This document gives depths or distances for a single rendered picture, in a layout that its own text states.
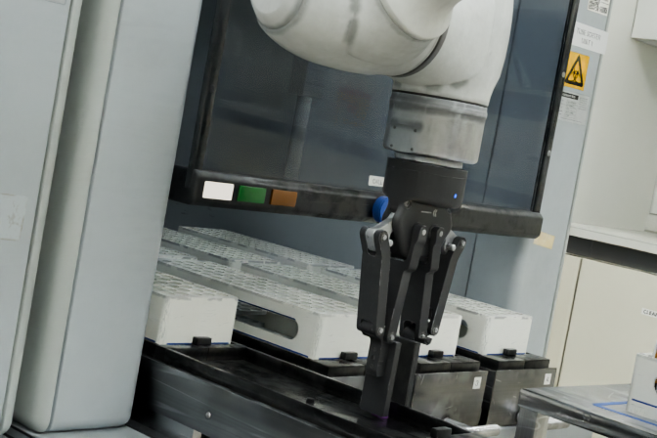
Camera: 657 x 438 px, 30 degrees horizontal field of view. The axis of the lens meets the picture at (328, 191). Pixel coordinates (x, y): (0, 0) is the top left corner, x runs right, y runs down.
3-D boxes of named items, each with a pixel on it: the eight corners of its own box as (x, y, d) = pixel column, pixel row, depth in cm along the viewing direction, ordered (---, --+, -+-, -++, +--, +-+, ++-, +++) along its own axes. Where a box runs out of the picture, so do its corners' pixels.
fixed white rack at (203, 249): (90, 259, 182) (97, 218, 181) (143, 262, 189) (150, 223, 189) (221, 305, 161) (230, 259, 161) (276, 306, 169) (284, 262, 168)
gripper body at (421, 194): (425, 159, 119) (409, 253, 119) (369, 150, 113) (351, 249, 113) (488, 171, 114) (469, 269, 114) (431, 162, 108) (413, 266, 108)
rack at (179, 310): (-1, 291, 143) (8, 240, 142) (70, 293, 150) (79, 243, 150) (157, 357, 122) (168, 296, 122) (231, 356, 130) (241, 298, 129)
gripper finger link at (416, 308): (404, 220, 115) (414, 219, 116) (392, 335, 117) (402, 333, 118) (435, 228, 113) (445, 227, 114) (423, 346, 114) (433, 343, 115)
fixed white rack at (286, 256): (169, 264, 193) (176, 225, 192) (216, 266, 200) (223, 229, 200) (301, 307, 173) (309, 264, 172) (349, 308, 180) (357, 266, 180)
